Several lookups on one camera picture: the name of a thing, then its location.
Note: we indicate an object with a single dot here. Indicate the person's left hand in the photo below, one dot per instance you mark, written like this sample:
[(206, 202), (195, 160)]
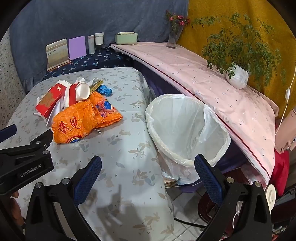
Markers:
[(14, 208)]

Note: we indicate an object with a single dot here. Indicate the blue wrapper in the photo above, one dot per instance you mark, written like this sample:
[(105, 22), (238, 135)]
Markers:
[(105, 90)]

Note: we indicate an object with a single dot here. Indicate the blue backdrop cloth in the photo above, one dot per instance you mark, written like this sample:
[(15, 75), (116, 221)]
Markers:
[(92, 18)]

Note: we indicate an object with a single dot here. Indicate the white jar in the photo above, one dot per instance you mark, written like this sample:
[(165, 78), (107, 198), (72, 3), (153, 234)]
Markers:
[(99, 39)]

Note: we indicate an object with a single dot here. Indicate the pale green box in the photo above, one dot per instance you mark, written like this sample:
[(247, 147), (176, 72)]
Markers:
[(126, 39)]

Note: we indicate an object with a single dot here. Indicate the pink printed cloth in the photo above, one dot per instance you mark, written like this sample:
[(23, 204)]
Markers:
[(208, 81)]

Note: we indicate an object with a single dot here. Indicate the dark blue floral cloth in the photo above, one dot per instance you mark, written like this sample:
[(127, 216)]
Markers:
[(99, 59)]

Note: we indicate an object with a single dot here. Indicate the beige box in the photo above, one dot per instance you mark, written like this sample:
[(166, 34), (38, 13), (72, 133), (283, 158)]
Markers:
[(55, 52)]

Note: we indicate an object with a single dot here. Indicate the wooden stand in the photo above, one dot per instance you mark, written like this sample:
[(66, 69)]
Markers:
[(57, 66)]

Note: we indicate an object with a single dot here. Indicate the pale plastic appliance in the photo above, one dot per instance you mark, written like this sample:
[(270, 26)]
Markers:
[(286, 134)]

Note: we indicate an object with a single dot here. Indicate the white round plastic device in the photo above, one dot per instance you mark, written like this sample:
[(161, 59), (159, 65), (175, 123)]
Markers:
[(270, 194)]

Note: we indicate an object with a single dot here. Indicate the red cardboard box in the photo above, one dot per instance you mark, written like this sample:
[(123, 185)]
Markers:
[(49, 99)]

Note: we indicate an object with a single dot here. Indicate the white crumpled tissue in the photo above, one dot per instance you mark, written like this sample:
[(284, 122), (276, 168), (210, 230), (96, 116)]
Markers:
[(84, 81)]

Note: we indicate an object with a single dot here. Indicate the green plant in white pot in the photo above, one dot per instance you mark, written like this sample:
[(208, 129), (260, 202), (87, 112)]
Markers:
[(238, 77)]

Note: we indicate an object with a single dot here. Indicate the purple card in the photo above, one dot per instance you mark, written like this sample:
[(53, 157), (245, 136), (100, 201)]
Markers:
[(77, 47)]

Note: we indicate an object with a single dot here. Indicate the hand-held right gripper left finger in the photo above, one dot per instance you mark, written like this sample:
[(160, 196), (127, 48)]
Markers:
[(89, 178)]

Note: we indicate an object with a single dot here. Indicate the glass vase with pink flowers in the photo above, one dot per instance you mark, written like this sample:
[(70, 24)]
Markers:
[(173, 39)]

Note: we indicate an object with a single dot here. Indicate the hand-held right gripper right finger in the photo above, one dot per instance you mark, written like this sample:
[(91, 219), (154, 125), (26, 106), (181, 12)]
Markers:
[(208, 178)]

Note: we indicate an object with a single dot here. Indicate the red and white paper cup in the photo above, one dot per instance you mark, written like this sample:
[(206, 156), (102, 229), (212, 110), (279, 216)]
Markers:
[(71, 95)]

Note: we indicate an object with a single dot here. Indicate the orange plastic bag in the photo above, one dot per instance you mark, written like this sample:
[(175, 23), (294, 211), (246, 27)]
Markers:
[(76, 120)]

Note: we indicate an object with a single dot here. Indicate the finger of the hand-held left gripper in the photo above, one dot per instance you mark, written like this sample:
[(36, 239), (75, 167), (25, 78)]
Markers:
[(34, 143), (8, 133)]

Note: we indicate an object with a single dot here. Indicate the gold wrapper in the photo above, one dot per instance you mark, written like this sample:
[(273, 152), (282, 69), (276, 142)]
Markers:
[(97, 85)]

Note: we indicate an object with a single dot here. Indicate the trash bin with white liner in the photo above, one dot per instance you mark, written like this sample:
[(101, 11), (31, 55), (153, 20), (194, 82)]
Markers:
[(180, 125)]

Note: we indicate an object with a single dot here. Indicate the light blue floral tablecloth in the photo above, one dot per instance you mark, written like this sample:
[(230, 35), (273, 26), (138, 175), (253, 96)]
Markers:
[(120, 143)]

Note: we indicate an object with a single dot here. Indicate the yellow backdrop cloth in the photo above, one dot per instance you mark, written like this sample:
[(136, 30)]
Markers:
[(208, 9)]

